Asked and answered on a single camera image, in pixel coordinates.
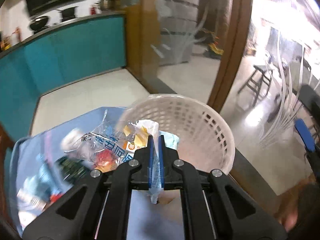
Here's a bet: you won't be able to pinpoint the person's right hand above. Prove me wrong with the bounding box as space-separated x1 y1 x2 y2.
276 205 300 233

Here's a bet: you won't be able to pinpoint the white plastic basket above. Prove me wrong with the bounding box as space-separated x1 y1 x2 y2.
117 94 237 180

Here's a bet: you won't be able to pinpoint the clear printed plastic bag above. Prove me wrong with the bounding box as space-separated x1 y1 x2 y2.
64 107 160 204

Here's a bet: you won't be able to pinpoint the black wok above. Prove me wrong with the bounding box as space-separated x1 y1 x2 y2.
29 16 49 30

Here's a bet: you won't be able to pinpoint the carved wooden chair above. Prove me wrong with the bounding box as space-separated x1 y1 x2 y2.
0 124 15 233

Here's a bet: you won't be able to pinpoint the white plastic bag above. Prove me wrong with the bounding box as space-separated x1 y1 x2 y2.
61 129 85 153

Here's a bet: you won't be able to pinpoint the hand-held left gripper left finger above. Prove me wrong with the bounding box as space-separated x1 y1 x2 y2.
22 135 154 240

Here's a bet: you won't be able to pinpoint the yellow toy excavator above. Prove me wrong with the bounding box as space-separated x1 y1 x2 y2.
200 29 224 60

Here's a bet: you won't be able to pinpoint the wooden stool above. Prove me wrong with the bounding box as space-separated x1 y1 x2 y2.
237 64 273 107

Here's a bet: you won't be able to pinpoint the dark green packet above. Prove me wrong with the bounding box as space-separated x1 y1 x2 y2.
54 156 88 188

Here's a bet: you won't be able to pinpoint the wooden glass-front cabinet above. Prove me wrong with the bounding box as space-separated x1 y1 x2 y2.
112 0 150 80

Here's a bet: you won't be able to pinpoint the teal kitchen cabinets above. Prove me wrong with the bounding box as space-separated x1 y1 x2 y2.
0 12 127 135

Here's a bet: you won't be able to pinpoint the black cooking pot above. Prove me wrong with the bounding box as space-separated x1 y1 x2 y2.
56 6 78 22

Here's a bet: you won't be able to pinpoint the red snack packet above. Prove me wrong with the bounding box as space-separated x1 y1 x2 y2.
92 150 125 173

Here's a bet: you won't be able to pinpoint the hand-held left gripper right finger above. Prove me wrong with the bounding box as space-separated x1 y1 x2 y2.
159 135 288 240

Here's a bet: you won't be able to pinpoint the light blue wrapper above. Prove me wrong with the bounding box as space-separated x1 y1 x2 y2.
164 131 181 150

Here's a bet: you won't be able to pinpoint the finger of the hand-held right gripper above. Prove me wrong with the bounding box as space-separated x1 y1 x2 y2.
294 119 320 155
299 85 320 117

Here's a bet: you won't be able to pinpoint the wooden door frame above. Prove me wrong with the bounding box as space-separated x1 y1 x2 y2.
207 0 254 112

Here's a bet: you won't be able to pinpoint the frosted glass door panel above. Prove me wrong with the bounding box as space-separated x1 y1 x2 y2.
222 0 320 198
139 0 234 105

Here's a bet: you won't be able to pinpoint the blue striped blanket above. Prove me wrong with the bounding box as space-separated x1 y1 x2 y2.
10 106 185 240

